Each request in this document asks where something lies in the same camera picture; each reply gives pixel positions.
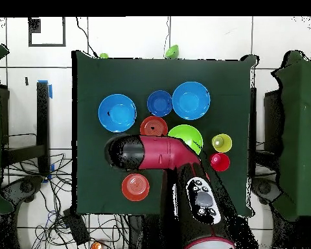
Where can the orange bowl with ringed bottom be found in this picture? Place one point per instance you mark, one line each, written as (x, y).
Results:
(158, 124)

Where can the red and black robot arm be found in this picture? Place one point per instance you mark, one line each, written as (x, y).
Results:
(165, 153)

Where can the small dark blue bowl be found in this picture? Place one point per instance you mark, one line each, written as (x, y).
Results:
(159, 103)

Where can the large blue bowl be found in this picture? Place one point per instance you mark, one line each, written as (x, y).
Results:
(191, 101)
(116, 114)

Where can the small plain orange bowl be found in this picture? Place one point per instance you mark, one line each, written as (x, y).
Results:
(135, 187)

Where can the translucent yellow cup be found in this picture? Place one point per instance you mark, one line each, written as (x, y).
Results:
(225, 145)

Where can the red cup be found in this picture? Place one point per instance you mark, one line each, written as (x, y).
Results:
(221, 164)

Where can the green bowl on floor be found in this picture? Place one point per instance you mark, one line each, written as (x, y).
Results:
(172, 52)

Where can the small green floor object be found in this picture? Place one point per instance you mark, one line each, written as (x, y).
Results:
(104, 55)

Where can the black metal stand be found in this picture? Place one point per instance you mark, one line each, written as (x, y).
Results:
(42, 116)

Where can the blue tape strip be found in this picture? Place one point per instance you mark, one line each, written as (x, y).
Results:
(50, 90)

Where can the black power strip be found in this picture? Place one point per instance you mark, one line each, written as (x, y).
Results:
(76, 228)

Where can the grey chair base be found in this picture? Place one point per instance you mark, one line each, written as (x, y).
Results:
(264, 189)

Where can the small orange floor object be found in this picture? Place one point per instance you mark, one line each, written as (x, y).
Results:
(96, 246)

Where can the black chair base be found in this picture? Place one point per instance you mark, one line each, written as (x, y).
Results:
(23, 188)

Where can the dark square floor frame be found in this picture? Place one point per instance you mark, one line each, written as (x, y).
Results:
(64, 33)

